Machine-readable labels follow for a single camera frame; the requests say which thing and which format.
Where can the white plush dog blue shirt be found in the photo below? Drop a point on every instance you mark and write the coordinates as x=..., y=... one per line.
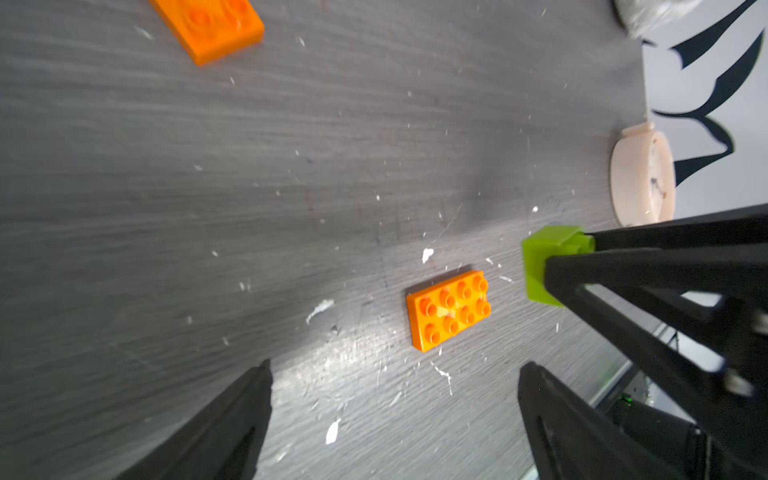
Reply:
x=638, y=17

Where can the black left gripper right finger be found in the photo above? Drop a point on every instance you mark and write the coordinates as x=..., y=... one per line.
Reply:
x=571, y=440

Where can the flat orange 2x4 lego plate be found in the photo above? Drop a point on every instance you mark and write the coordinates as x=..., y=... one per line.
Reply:
x=211, y=29

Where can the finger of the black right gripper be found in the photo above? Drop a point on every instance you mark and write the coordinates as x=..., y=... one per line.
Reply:
x=747, y=225
x=716, y=296

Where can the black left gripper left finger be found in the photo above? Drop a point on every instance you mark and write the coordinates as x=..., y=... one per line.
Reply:
x=222, y=441

